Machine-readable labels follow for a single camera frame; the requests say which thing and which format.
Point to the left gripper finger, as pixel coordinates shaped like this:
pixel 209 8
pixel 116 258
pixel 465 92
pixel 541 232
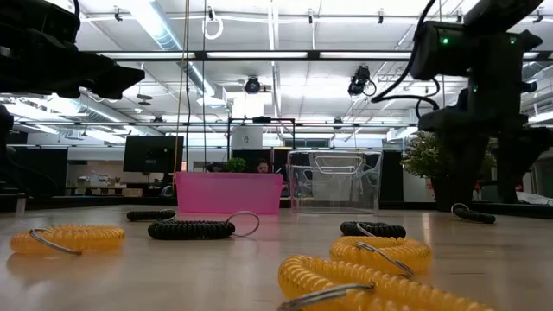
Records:
pixel 114 82
pixel 93 60

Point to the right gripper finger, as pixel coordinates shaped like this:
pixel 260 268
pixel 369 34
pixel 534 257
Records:
pixel 512 173
pixel 462 168

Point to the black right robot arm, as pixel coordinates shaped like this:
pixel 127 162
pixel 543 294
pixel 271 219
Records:
pixel 475 47

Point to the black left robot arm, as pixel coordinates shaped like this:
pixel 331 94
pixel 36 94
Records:
pixel 5 125

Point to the potted green plant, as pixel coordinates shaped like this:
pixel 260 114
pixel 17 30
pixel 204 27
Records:
pixel 421 155

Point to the black cabinet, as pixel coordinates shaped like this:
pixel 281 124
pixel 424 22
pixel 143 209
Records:
pixel 392 177

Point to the black computer monitor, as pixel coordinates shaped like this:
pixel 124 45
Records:
pixel 151 153

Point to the black partition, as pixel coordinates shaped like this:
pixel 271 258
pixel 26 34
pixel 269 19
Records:
pixel 39 173

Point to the white panel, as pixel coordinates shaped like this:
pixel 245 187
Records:
pixel 246 138

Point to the small green plant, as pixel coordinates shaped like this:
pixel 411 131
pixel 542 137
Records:
pixel 236 165

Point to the pink plastic bin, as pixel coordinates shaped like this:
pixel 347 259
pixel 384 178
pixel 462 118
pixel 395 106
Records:
pixel 229 194

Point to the clear plastic bin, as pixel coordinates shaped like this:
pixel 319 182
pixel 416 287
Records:
pixel 302 190

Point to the person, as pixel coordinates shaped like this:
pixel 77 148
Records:
pixel 263 166

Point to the black ceiling camera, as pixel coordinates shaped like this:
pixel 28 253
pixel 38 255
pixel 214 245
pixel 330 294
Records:
pixel 252 85
pixel 357 82

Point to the black background rig frame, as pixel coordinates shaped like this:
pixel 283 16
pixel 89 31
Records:
pixel 261 119

